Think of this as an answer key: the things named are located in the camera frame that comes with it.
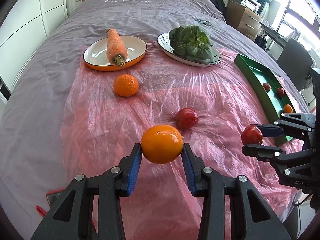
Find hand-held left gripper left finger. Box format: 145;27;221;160
30;143;143;240

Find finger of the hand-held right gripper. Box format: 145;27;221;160
255;113;316;139
242;144;310;178

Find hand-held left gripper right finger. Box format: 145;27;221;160
181;142;292;240

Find large orange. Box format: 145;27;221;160
141;124;184;165

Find green rectangular tray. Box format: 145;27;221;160
234;54;304;145

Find pink plastic sheet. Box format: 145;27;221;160
60;46;307;240

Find small red apple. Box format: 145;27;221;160
176;108;199;130

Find grey chair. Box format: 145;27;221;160
276;38;317;93

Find smartphone in red case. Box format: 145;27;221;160
45;189;68;207

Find black bag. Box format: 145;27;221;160
254;34;268;50

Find cluttered desk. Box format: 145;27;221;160
259;21;300;48

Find wooden dresser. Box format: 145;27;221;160
226;0;264;40

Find green bok choy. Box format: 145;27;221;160
169;26;213;64

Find carrot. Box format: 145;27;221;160
106;29;128;68

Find orange rimmed white plate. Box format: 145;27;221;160
83;35;147;71

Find white printer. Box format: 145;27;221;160
230;0;262;12

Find white plate dark rim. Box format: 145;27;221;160
157;32;222;67

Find black backpack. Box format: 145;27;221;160
206;0;227;18

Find white wardrobe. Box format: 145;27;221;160
0;0;68;98

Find red braided strap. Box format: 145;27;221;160
35;205;47;218

